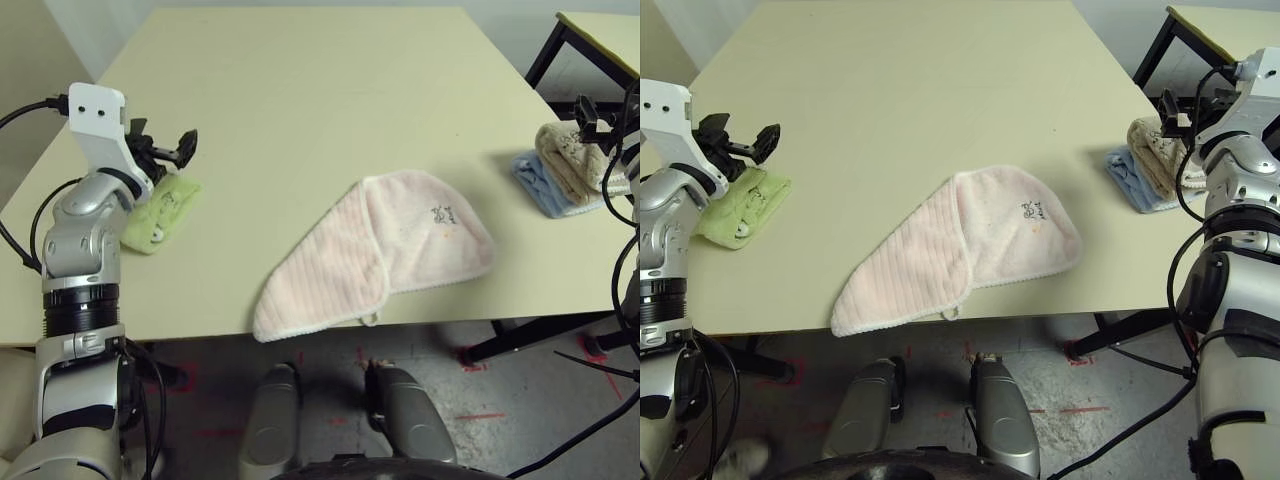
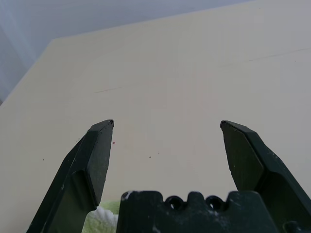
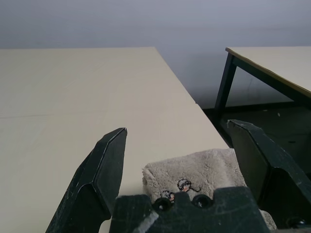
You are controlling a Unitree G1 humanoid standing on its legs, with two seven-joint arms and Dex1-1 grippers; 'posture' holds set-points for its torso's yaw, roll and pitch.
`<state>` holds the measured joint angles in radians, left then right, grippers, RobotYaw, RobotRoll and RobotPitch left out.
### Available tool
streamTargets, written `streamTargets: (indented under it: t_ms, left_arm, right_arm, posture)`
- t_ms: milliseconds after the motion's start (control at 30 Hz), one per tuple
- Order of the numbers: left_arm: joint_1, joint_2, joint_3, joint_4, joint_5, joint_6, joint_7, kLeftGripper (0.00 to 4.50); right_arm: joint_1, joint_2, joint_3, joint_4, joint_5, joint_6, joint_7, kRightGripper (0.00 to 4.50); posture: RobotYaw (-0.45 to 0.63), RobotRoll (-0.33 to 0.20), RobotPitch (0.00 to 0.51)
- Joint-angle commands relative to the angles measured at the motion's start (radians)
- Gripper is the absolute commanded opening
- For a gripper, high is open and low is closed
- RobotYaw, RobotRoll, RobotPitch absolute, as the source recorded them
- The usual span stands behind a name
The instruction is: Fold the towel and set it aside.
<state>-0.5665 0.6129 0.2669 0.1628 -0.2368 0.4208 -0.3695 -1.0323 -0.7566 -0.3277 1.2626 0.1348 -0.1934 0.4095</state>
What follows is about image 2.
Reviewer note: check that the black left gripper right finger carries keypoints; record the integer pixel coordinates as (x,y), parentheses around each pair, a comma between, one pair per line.
(267,170)

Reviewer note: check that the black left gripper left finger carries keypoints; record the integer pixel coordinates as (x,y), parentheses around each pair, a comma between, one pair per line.
(82,170)

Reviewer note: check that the green terry towel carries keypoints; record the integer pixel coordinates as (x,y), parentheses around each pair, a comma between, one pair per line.
(107,218)

